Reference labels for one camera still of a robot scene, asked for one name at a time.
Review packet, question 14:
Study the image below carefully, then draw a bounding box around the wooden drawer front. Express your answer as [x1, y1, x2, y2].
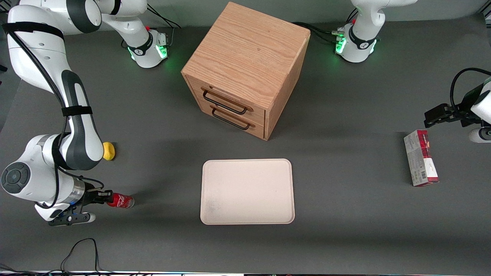
[186, 76, 266, 124]
[196, 100, 266, 140]

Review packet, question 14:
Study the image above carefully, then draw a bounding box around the red coke bottle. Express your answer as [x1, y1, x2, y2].
[107, 193, 135, 209]

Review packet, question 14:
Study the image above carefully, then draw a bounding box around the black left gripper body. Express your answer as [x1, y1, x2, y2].
[458, 84, 484, 127]

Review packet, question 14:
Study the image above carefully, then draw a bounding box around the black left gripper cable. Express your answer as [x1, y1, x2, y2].
[450, 67, 491, 112]

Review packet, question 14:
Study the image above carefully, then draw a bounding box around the thin black looped cable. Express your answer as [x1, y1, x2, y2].
[61, 238, 102, 273]

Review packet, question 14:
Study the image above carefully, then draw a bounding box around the black arm base cable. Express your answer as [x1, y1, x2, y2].
[145, 7, 181, 48]
[293, 22, 343, 43]

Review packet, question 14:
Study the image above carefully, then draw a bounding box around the black wire drawer handle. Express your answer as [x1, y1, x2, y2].
[202, 89, 249, 115]
[211, 108, 252, 131]

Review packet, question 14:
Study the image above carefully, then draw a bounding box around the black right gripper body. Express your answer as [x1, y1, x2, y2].
[82, 183, 100, 207]

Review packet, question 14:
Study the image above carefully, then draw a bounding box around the beige rectangular tray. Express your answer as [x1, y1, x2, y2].
[200, 159, 295, 225]

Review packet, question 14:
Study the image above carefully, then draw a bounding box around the wooden drawer cabinet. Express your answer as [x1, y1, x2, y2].
[181, 2, 311, 141]

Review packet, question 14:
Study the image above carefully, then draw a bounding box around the black right arm base cable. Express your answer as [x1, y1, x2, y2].
[145, 7, 181, 48]

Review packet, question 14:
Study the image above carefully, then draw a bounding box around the black left arm base cable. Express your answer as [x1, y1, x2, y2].
[293, 22, 343, 43]

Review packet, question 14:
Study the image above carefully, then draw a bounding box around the grey and red carton box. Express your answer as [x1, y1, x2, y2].
[404, 130, 440, 187]

